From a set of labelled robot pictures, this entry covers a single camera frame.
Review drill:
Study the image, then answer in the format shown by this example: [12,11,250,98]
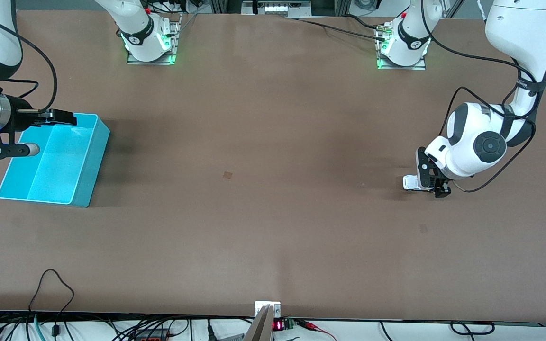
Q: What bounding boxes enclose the white jeep toy black roof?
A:
[402,174,437,192]

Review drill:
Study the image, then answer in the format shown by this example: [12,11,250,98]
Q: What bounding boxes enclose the cyan plastic bin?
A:
[0,113,111,208]

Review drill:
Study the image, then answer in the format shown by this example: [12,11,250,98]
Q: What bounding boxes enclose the lit control box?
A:
[241,0,312,18]

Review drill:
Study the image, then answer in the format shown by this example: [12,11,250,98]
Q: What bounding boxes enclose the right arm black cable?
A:
[0,13,58,113]

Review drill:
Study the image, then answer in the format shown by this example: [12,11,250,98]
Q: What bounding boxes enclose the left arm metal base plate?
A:
[376,23,427,71]

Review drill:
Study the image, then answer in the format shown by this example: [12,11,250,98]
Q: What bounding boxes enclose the black coiled cable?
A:
[449,321,495,336]

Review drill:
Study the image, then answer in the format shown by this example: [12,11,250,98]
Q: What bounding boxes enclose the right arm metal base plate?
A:
[126,13,182,65]

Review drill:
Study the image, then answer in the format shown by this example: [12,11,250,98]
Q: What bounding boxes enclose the short thick black cable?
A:
[344,14,380,30]

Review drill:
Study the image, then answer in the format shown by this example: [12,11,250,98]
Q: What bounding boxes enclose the long thin black cable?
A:
[297,18,387,41]

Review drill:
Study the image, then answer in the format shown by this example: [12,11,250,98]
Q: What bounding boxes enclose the red clip lead wires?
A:
[296,320,337,341]

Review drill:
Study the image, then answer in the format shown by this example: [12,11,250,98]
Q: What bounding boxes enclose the thin black looped cable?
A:
[28,269,75,338]

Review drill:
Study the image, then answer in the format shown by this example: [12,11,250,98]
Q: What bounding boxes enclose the teal cable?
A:
[33,314,47,341]

